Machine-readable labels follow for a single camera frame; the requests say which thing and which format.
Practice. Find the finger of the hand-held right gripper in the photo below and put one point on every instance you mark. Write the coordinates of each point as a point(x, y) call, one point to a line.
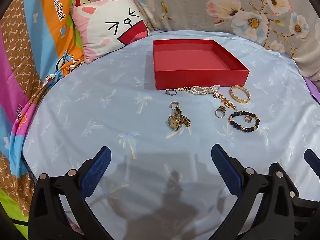
point(312, 161)

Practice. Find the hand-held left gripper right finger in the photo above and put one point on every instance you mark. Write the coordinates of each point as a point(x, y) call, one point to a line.
point(225, 167)

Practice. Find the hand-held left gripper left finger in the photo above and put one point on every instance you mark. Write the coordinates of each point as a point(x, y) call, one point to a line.
point(96, 167)

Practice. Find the gold wristwatch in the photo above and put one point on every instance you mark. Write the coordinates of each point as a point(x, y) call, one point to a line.
point(175, 122)

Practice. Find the gold bangle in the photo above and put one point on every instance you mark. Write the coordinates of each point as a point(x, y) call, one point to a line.
point(233, 97)

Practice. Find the red cardboard box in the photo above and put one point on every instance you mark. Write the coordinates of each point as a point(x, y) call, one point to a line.
point(197, 63)

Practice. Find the small hoop earring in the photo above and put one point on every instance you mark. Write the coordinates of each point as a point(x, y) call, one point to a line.
point(246, 119)
point(172, 104)

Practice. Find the light blue palm print sheet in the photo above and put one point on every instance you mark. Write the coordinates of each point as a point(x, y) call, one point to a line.
point(100, 110)

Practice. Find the purple cloth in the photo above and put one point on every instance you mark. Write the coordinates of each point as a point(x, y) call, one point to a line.
point(313, 90)

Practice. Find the colourful cartoon blanket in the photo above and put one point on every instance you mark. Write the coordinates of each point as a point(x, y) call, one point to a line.
point(32, 55)

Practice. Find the pink cat face pillow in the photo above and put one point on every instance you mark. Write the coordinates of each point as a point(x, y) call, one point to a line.
point(110, 27)

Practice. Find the grey floral cloth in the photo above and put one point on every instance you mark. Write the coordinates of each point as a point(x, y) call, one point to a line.
point(200, 7)

